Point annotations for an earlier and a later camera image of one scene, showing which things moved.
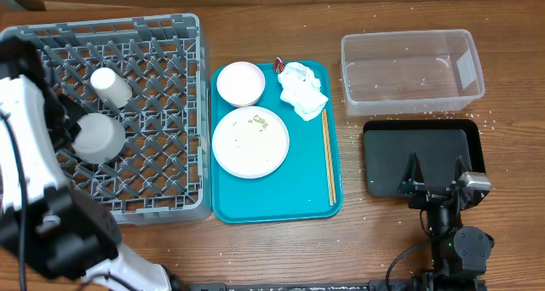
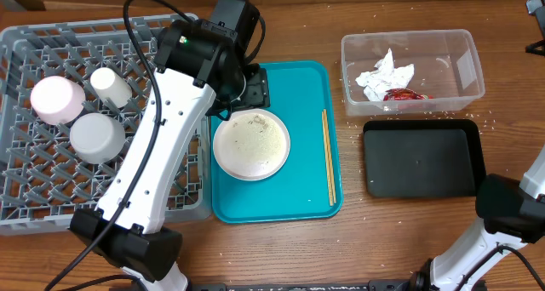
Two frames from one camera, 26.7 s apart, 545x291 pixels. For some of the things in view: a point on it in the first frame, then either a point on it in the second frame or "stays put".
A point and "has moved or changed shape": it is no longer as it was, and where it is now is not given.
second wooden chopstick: x=326 y=126 stays put
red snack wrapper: x=279 y=65 → x=400 y=94
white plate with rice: x=250 y=142 stays put
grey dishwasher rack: x=162 y=174 stays put
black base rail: x=395 y=285 stays put
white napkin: x=301 y=90 → x=384 y=77
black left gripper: x=77 y=111 → x=258 y=94
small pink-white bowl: x=240 y=83 has moved or changed shape
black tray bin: x=438 y=145 stays put
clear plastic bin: x=410 y=71 stays put
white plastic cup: x=111 y=86 stays put
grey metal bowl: x=101 y=138 stays put
